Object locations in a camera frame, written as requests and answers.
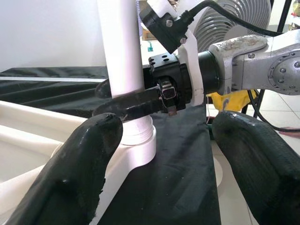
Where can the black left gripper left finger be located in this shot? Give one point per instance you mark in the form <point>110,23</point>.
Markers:
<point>77,168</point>

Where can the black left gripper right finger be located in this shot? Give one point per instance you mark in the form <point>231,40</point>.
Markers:
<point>262,164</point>

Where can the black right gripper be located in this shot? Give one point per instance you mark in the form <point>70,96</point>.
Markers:
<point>175,77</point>

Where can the white plastic table leg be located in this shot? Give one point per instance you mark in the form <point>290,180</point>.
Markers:
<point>122,47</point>

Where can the white plastic children table top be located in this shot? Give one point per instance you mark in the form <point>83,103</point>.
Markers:
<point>23,140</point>

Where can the yellow soft object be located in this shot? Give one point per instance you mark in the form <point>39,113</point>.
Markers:
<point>234,100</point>

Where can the white tape strip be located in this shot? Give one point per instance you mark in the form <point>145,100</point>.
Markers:
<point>47,79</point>

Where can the white standing fan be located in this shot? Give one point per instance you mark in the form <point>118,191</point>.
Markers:
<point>211,23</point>

